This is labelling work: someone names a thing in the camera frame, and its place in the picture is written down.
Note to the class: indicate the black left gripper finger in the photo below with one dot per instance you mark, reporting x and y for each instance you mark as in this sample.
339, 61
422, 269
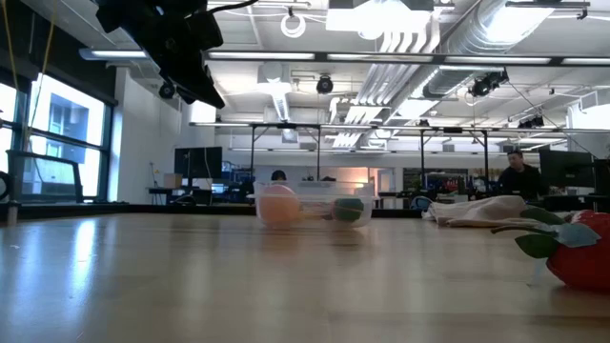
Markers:
202, 83
183, 90

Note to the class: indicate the toy peach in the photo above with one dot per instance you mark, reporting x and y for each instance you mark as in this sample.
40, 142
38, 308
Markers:
278, 207

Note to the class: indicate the green ball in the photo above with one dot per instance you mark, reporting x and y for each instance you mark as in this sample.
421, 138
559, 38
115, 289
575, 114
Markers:
349, 209

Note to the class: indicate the red plush strawberry green leaves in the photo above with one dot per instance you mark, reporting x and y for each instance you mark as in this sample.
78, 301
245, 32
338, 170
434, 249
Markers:
586, 257

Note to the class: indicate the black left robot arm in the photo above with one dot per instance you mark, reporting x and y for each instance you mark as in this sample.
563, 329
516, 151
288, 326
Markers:
133, 12

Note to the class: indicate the clear plastic tupperware container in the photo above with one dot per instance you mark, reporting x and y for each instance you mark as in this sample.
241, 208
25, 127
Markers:
314, 190

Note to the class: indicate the black ceiling spotlight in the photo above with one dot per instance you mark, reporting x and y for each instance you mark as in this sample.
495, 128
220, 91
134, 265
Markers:
487, 83
167, 90
324, 85

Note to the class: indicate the white ceiling light strip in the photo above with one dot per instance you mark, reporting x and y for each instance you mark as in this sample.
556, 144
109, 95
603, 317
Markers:
114, 54

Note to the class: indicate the black computer monitor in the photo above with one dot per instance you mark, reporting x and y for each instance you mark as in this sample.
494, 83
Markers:
567, 167
603, 176
197, 162

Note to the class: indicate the cardboard box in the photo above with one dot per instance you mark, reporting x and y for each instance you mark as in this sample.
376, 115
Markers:
173, 180

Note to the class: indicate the seated person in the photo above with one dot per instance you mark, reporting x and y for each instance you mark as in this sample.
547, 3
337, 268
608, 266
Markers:
278, 175

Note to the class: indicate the blue and white round object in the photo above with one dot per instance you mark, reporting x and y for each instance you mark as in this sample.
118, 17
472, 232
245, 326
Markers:
421, 203

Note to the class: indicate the white cloth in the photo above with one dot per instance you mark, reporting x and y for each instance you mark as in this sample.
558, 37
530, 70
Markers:
481, 209

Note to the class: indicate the standing person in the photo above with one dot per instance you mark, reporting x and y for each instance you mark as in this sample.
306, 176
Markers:
519, 178

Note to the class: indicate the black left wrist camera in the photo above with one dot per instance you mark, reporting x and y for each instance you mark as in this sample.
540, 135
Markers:
207, 31

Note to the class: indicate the black window frame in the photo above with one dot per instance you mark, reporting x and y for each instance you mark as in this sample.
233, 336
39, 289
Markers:
107, 143

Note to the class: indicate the black metal station frame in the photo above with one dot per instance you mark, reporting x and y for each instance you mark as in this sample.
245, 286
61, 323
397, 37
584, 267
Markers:
286, 126
453, 129

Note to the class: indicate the black table edge rail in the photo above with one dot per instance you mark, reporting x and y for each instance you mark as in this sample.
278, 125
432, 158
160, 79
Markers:
143, 209

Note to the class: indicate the silver ceiling duct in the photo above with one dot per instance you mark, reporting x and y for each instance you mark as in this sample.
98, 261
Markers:
476, 33

